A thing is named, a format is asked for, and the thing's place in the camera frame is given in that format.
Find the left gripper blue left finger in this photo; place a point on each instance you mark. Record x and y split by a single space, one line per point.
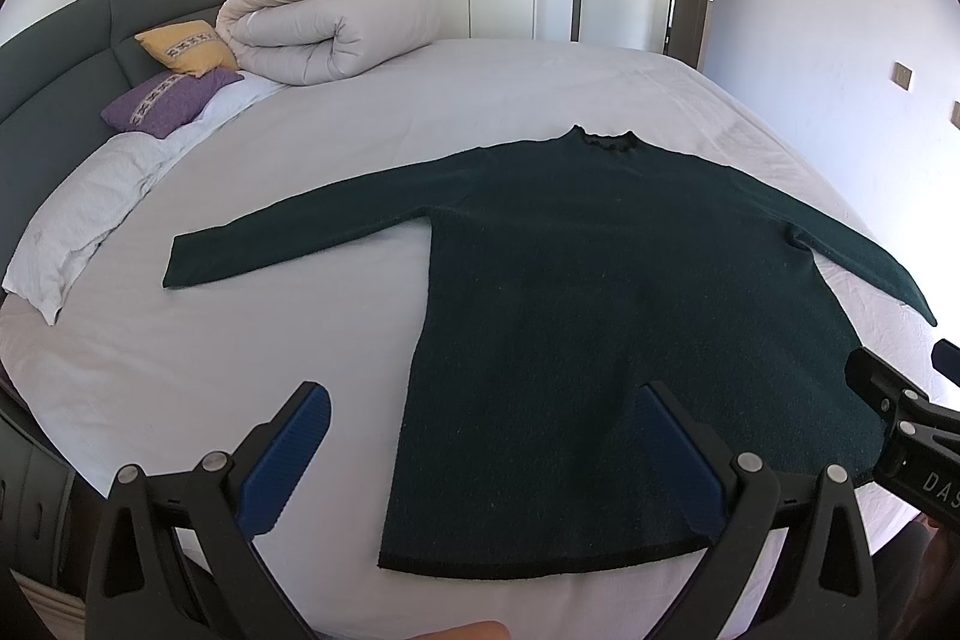
270 461

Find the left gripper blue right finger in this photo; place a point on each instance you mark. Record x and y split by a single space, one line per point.
680 463

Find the dark green knit sweater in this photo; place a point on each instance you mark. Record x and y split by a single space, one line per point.
563 276

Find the white bed sheet mattress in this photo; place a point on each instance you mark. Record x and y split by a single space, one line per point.
134 372

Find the dark bedside cabinet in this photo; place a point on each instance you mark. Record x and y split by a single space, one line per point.
37 488

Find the white pillow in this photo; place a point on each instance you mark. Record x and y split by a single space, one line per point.
61 238

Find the purple patterned cushion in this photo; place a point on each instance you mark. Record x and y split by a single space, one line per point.
166 102

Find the yellow patterned cushion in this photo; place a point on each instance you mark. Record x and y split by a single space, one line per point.
191 47

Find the dark green upholstered headboard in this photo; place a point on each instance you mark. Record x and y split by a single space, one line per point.
57 76

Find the rolled white duvet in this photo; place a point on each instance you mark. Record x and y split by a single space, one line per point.
310 42

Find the wall light switch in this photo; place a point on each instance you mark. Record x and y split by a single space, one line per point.
902 76

